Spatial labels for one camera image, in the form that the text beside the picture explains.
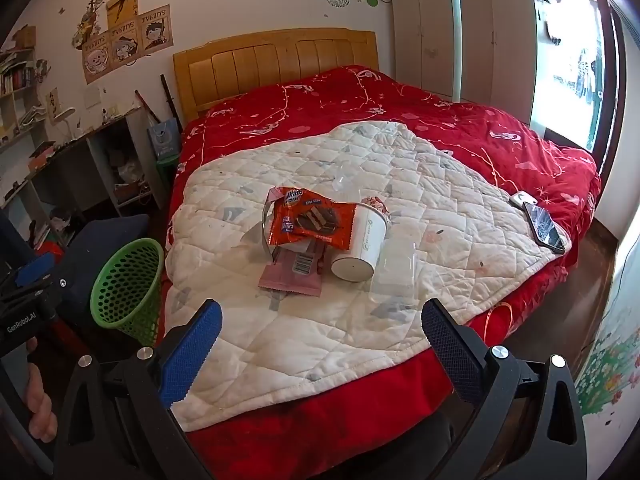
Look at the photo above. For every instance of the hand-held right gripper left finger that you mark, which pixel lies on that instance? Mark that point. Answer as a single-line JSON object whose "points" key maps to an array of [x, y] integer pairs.
{"points": [[192, 355]]}

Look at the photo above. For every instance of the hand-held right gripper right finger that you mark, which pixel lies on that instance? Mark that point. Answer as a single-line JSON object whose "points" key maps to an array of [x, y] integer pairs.
{"points": [[452, 355]]}

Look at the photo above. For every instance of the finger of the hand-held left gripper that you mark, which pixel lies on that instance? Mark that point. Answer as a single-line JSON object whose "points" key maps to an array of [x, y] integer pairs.
{"points": [[35, 266]]}

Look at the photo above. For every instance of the green plastic mesh basket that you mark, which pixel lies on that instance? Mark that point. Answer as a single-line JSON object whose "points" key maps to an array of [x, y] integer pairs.
{"points": [[125, 285]]}

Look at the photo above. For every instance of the pink packet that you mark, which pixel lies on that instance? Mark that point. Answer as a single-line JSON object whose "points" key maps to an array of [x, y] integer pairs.
{"points": [[285, 280]]}

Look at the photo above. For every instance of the white paper cup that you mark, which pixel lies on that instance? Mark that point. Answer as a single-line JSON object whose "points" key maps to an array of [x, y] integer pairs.
{"points": [[365, 242]]}

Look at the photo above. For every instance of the red snack packet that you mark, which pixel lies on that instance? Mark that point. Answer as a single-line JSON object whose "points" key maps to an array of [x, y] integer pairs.
{"points": [[310, 220]]}

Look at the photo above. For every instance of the person's left hand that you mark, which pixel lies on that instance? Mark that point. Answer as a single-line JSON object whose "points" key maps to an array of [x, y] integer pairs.
{"points": [[41, 405]]}

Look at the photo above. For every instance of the blue upholstered chair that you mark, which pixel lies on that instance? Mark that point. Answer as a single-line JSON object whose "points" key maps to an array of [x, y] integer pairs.
{"points": [[97, 245]]}

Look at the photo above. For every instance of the clear plastic tray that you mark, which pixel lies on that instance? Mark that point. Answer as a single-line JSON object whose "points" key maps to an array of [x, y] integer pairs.
{"points": [[395, 275]]}

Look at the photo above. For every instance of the pink book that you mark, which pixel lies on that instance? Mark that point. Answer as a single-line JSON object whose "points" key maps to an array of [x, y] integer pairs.
{"points": [[42, 149]]}

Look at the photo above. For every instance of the white quilted blanket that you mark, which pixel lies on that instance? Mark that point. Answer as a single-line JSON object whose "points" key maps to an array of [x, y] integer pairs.
{"points": [[310, 340]]}

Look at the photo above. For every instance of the white plastic bag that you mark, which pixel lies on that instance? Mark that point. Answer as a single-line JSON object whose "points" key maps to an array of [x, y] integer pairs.
{"points": [[131, 171]]}

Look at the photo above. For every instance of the white desk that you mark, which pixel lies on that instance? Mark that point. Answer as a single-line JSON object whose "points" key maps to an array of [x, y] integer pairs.
{"points": [[95, 135]]}

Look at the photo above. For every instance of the white desk lamp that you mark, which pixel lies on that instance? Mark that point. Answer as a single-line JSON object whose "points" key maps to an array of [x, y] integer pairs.
{"points": [[64, 116]]}

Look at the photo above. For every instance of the black smartphone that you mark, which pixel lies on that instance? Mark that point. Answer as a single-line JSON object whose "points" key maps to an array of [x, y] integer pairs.
{"points": [[545, 230]]}

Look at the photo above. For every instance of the green plastic stool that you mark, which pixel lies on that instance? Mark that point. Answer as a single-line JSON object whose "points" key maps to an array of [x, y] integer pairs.
{"points": [[167, 170]]}

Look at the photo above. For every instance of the small white device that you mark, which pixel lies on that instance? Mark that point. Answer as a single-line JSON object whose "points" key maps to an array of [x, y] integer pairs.
{"points": [[522, 199]]}

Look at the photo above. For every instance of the blue paper bag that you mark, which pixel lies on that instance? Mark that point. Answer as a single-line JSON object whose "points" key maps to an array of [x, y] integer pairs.
{"points": [[164, 140]]}

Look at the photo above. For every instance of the row of books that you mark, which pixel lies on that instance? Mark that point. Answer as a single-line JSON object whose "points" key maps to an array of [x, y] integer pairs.
{"points": [[15, 80]]}

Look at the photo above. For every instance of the red-brown stick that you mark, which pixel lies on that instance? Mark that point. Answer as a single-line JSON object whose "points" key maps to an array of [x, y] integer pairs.
{"points": [[146, 106]]}

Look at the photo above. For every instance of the clear plastic cup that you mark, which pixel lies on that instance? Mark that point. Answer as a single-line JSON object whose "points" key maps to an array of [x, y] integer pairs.
{"points": [[350, 182]]}

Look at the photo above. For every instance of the black stick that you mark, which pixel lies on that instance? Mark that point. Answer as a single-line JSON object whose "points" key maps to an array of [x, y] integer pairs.
{"points": [[170, 100]]}

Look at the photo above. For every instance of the red printed blanket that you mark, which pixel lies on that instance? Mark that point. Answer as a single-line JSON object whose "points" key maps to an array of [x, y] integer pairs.
{"points": [[450, 120]]}

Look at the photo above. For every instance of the wooden bed headboard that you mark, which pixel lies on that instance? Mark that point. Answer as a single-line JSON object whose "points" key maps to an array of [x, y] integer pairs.
{"points": [[275, 65]]}

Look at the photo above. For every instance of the window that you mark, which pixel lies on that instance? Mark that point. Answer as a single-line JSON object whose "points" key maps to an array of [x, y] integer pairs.
{"points": [[570, 75]]}

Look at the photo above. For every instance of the white wardrobe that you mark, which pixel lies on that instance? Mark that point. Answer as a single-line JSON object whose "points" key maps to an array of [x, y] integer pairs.
{"points": [[460, 40]]}

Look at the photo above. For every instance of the flower wall decal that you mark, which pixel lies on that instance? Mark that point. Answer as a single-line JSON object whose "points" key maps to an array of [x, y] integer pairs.
{"points": [[607, 360]]}

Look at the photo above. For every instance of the white wall shelf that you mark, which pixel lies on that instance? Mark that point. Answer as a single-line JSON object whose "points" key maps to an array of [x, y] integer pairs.
{"points": [[15, 105]]}

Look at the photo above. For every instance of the yellow cartoon wall poster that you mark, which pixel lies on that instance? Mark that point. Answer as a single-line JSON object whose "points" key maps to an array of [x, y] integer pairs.
{"points": [[122, 7], [124, 46], [155, 30], [96, 60]]}

